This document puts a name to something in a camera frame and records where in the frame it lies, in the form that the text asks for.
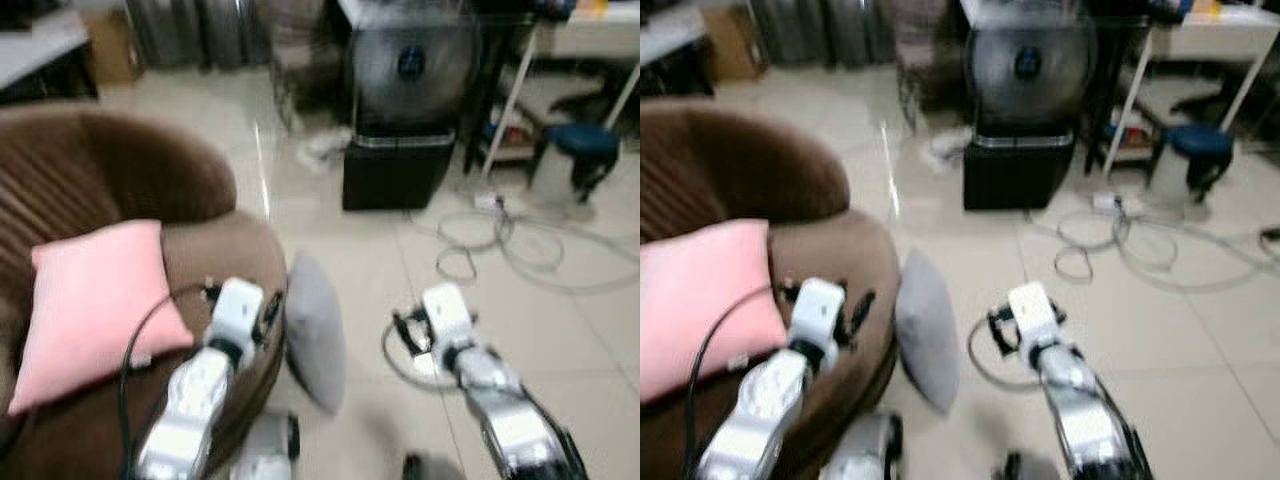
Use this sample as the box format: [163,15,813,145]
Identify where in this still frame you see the grey ribbed metal panels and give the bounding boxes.
[749,0,897,67]
[124,0,272,70]

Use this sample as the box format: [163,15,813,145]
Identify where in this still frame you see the grey coiled floor cable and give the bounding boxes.
[1028,205,1280,293]
[408,205,641,297]

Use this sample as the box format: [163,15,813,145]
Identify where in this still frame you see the large black round fan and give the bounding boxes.
[345,18,482,134]
[964,18,1098,137]

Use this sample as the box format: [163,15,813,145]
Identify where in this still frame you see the black box with metal rim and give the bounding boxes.
[962,133,1078,212]
[341,130,458,212]

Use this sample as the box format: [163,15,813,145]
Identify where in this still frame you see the silver left robot foot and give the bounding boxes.
[819,409,905,480]
[231,411,302,480]

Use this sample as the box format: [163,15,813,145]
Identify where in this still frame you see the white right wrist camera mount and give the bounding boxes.
[1004,281,1063,347]
[419,282,477,351]

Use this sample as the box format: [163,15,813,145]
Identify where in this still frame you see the white table with black frame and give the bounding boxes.
[0,9,92,96]
[640,5,707,69]

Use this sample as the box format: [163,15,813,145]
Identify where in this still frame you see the grey square pillow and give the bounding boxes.
[284,252,349,417]
[894,249,962,417]

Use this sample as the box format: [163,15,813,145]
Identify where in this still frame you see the white crumpled cloth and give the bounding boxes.
[299,129,353,173]
[924,128,972,168]

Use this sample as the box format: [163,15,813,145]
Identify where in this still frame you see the brown cardboard box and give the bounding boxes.
[700,7,767,84]
[84,9,142,87]

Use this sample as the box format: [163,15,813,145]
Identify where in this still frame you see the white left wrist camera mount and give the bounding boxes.
[789,277,851,351]
[204,277,266,351]

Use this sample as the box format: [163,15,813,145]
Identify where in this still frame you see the blue cushioned round stool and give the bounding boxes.
[1148,123,1237,207]
[529,122,622,207]

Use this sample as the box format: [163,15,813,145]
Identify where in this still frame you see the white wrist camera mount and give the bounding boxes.
[789,277,851,351]
[419,282,477,351]
[1004,281,1063,347]
[204,277,266,351]

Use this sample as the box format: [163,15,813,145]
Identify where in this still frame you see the pink square pillow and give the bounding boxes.
[8,219,197,417]
[640,219,789,406]

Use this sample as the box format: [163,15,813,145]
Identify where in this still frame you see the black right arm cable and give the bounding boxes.
[381,318,453,388]
[967,316,1037,388]

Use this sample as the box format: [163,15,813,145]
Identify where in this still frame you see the brown round plush sofa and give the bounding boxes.
[0,100,291,480]
[640,100,903,480]

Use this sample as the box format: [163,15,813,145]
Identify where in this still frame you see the brown chair with metal legs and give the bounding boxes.
[268,0,348,134]
[892,0,967,133]

